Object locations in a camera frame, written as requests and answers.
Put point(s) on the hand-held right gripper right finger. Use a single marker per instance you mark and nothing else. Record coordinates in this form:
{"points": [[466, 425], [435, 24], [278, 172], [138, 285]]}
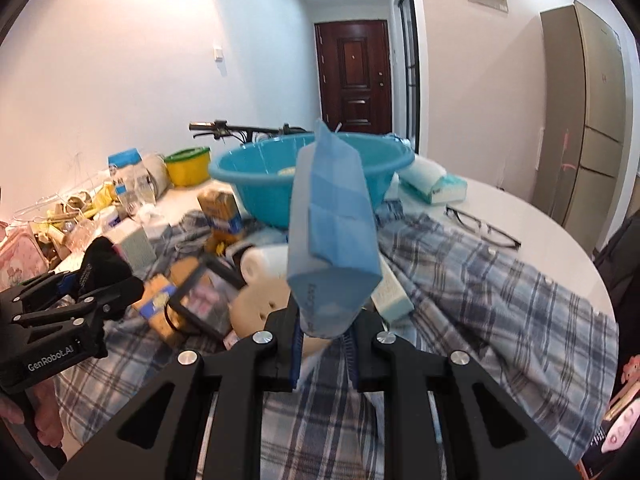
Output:
{"points": [[350, 355]]}

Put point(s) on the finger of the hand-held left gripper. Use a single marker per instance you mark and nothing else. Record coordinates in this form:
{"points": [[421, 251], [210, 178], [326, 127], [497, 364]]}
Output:
{"points": [[64, 281], [90, 307]]}

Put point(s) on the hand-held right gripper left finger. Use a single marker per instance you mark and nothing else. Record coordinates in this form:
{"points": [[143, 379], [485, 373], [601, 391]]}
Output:
{"points": [[296, 355]]}

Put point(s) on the black sock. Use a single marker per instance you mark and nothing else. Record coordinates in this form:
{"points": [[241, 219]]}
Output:
{"points": [[105, 260]]}

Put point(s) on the beige round case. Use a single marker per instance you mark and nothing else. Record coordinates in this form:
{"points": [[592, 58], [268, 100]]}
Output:
{"points": [[255, 310]]}

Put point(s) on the white box with orange side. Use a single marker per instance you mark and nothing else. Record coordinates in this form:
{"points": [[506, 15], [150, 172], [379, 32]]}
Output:
{"points": [[132, 247]]}

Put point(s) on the blue face mask packet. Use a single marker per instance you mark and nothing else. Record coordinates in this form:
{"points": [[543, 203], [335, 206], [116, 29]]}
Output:
{"points": [[335, 220]]}

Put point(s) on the blue plastic basin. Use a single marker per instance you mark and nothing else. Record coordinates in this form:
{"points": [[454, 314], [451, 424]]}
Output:
{"points": [[250, 185]]}

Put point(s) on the white round desktop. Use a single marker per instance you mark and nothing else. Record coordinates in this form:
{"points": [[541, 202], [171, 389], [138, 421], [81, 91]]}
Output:
{"points": [[550, 245]]}

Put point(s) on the person's left hand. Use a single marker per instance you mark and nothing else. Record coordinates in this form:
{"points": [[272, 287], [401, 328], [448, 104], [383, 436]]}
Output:
{"points": [[50, 410]]}

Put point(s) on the clear plastic bag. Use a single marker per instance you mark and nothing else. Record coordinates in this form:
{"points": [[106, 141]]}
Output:
{"points": [[80, 235]]}

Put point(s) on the pink printed pouch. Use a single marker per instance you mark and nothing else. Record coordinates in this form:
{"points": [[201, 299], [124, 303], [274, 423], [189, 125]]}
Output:
{"points": [[20, 260]]}

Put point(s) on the gold foil packet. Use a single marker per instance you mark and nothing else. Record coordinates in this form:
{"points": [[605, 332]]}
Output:
{"points": [[157, 300]]}

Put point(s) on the white box with teal print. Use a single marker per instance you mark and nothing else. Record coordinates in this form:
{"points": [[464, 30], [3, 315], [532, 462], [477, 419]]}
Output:
{"points": [[392, 295]]}

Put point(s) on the small white jar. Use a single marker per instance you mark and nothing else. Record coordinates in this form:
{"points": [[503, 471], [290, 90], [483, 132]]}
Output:
{"points": [[109, 220]]}

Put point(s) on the yellow plastic bag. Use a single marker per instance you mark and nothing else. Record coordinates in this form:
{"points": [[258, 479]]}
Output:
{"points": [[102, 197]]}

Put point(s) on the crumpled white tissue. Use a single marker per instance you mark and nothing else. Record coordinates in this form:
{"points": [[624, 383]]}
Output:
{"points": [[150, 215]]}

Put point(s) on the blue white sugar bag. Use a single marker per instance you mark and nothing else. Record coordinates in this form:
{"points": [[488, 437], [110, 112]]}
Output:
{"points": [[127, 180]]}

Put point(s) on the blue plaid shirt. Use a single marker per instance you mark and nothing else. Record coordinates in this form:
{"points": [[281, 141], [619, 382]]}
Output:
{"points": [[475, 300]]}

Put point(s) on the white plastic bag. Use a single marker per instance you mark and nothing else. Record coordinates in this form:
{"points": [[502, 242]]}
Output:
{"points": [[157, 172]]}

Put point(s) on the gold cigarette box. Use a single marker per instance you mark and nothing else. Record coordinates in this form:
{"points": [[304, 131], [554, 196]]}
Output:
{"points": [[222, 215]]}

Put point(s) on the yellow container with green lid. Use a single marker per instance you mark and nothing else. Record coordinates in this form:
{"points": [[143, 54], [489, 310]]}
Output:
{"points": [[187, 170]]}

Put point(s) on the white soft tissue pack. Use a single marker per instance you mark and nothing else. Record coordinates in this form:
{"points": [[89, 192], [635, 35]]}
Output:
{"points": [[430, 180]]}

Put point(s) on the black rimmed glasses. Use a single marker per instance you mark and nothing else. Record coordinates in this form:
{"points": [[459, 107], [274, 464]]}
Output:
{"points": [[510, 244]]}

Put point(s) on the dark red entrance door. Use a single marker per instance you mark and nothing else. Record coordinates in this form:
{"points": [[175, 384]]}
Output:
{"points": [[352, 75]]}

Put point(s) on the pink cartoon case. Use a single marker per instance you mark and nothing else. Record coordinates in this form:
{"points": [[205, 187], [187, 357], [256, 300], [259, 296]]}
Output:
{"points": [[631, 366]]}

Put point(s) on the dark jacket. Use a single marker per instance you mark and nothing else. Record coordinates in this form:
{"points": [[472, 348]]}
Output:
{"points": [[622, 270]]}

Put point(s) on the black framed glass door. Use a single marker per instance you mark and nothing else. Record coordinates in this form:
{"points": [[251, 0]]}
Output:
{"points": [[404, 60]]}

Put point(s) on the beige tall refrigerator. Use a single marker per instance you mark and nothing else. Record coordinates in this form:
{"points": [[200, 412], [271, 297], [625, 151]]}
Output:
{"points": [[575, 135]]}

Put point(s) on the white light switch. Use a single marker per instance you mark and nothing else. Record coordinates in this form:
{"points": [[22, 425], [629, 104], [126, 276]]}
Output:
{"points": [[218, 53]]}

